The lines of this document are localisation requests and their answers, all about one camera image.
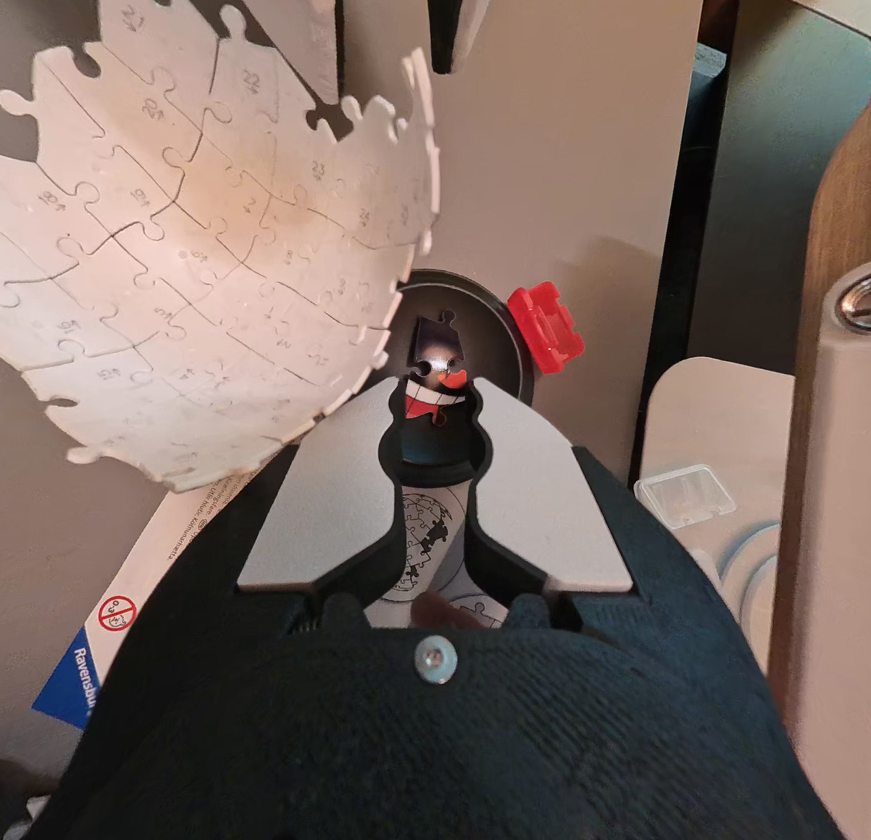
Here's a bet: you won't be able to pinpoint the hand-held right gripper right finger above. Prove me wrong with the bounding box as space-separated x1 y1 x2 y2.
466 376 635 613

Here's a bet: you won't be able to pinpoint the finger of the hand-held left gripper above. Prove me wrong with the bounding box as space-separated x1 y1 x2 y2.
282 0 343 106
425 0 502 77

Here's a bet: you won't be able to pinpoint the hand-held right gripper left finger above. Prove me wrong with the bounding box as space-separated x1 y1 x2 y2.
237 376 402 610

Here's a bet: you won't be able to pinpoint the puzzle piece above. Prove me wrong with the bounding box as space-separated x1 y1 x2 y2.
406 309 470 422

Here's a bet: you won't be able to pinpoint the black round ball stand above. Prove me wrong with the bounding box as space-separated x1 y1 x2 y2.
371 269 536 488

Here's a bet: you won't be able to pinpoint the partly built white puzzle ball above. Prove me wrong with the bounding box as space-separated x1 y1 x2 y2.
0 0 443 494

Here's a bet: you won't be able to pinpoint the folded puzzle instruction leaflet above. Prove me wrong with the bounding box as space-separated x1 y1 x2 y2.
30 469 511 732

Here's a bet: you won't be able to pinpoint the clear plastic case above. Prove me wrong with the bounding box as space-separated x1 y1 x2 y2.
634 462 737 529

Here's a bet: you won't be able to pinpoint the red plastic clip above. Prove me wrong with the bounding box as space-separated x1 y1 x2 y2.
507 281 586 373

